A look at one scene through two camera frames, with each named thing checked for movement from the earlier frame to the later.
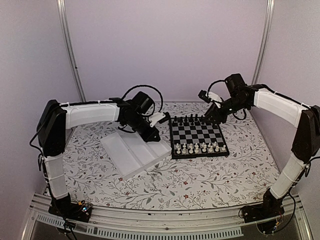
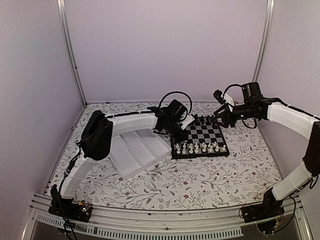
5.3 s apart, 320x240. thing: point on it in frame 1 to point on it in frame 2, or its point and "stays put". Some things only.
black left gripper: [149, 137] to [180, 138]
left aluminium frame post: [62, 12] stays put
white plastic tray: [130, 153] stays put
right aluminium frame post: [265, 37] stays put
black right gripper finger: [212, 114] to [224, 114]
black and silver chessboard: [196, 137] stays put
